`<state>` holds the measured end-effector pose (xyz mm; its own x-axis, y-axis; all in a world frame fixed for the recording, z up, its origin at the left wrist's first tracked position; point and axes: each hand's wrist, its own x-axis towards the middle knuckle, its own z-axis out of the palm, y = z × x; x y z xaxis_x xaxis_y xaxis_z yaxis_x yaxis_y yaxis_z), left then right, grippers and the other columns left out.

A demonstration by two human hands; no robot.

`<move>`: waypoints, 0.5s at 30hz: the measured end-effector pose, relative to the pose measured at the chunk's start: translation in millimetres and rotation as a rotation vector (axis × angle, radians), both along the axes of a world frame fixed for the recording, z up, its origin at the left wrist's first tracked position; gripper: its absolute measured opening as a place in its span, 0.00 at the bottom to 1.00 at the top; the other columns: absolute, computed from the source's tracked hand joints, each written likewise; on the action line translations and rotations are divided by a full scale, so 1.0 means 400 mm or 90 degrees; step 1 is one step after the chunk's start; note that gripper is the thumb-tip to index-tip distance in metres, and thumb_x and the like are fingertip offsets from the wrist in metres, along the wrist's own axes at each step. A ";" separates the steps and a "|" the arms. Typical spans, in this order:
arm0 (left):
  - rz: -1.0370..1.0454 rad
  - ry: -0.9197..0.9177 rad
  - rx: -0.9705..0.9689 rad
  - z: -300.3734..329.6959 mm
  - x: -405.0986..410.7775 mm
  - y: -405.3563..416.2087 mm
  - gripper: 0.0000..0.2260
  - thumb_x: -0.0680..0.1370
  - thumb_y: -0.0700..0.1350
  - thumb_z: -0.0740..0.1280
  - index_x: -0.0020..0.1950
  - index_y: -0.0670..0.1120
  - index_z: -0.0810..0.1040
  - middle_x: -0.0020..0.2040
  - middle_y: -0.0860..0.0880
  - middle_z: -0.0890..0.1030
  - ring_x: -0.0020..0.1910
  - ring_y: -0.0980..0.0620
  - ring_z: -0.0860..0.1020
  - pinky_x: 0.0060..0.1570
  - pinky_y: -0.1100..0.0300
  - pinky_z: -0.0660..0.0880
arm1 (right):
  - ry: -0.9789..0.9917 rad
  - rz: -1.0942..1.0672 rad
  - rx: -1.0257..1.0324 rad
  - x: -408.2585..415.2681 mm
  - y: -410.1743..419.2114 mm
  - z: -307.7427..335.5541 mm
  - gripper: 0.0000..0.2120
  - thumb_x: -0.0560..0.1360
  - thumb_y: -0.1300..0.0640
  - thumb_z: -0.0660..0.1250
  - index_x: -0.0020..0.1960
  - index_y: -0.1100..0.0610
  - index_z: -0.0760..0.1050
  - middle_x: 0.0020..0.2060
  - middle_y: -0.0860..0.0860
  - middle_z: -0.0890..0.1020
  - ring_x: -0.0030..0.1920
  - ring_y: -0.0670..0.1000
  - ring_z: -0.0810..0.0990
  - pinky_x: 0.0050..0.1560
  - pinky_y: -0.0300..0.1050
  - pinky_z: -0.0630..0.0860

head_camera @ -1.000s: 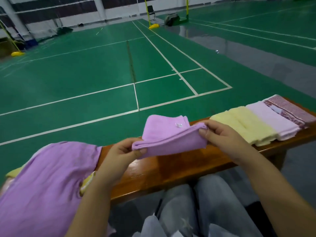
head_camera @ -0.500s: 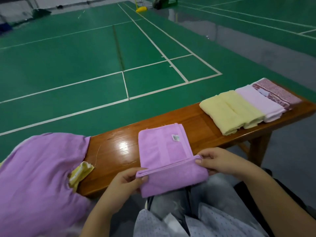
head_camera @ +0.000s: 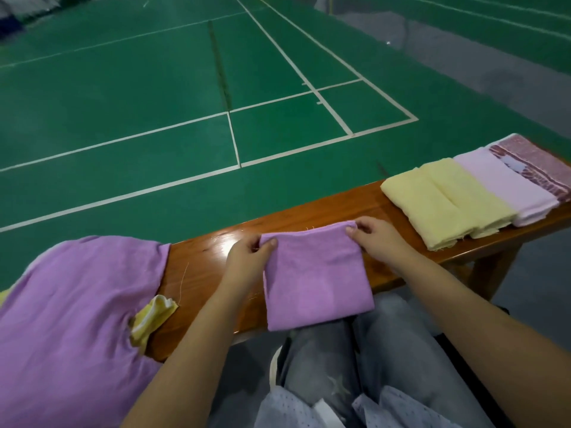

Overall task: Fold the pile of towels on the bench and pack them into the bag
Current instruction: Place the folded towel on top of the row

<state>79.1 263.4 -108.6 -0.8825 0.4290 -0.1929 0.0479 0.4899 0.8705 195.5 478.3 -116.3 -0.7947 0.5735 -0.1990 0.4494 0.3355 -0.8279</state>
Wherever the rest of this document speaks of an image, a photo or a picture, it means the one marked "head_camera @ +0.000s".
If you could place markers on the person's right hand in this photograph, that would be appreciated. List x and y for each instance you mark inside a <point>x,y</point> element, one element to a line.
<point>384,240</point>

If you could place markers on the pale yellow towel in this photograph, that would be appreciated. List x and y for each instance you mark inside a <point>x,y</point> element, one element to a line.
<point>473,193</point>
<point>424,207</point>

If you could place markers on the light pink towel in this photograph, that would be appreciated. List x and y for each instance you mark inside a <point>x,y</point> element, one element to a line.
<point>504,182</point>

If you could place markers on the purple towel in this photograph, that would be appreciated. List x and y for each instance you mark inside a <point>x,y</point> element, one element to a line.
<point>71,343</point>
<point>317,276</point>

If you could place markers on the yellow white striped cloth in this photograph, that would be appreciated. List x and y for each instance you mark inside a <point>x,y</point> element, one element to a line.
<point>152,318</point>

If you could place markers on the person's left hand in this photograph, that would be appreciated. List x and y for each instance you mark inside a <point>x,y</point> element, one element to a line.
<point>245,267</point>

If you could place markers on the person's right forearm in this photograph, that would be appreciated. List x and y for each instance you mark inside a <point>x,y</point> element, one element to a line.
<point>500,334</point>

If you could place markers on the brown wooden bench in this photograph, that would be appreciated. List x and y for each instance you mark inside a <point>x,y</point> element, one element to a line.
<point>214,263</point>

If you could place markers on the person's grey trousers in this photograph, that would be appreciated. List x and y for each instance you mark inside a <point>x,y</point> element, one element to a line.
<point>357,361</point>

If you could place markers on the person's left forearm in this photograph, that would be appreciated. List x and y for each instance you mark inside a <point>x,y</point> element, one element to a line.
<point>183,370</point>

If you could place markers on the red patterned towel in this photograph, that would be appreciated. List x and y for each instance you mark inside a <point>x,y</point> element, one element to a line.
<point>540,165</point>

